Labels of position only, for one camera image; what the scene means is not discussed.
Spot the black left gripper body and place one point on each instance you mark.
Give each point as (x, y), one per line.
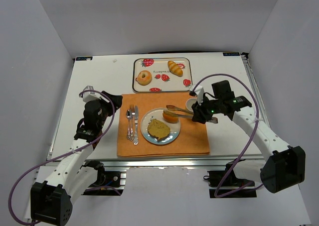
(113, 100)

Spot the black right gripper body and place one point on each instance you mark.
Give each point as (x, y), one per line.
(198, 113)

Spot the metal serving tongs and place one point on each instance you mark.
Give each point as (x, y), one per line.
(173, 108)

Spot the round golden bun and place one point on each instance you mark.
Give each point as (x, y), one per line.
(170, 117)

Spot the brown bread slice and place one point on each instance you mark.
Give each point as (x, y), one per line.
(158, 130)

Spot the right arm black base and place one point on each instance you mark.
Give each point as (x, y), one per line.
(213, 178)

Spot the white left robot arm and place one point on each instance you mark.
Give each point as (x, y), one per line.
(52, 200)

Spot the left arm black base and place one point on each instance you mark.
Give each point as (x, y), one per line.
(110, 182)

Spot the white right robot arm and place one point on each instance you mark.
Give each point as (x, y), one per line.
(283, 166)

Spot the striped long bread roll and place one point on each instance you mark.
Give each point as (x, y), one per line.
(174, 68)

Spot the yellow ceramic mug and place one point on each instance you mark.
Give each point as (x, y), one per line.
(189, 103)

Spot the silver spoon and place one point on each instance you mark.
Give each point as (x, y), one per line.
(128, 116)

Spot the orange cloth placemat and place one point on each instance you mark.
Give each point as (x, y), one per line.
(192, 139)

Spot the silver fork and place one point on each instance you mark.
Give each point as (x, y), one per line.
(132, 108)

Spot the silver table knife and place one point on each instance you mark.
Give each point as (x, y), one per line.
(136, 116)

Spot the white blue ceramic plate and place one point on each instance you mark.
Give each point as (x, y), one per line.
(157, 114)

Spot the sugared bagel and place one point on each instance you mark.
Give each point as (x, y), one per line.
(144, 77)

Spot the strawberry print white tray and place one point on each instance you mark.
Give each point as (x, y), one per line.
(162, 79)

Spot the blue label left corner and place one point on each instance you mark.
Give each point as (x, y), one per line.
(84, 58)

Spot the blue label corner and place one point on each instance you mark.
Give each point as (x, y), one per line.
(84, 58)
(228, 54)

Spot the blue label right corner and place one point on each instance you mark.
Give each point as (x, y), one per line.
(228, 54)

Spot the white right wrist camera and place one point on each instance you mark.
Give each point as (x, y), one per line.
(197, 91)

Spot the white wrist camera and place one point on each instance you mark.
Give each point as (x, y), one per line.
(88, 94)
(197, 91)

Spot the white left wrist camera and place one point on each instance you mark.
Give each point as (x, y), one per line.
(88, 94)

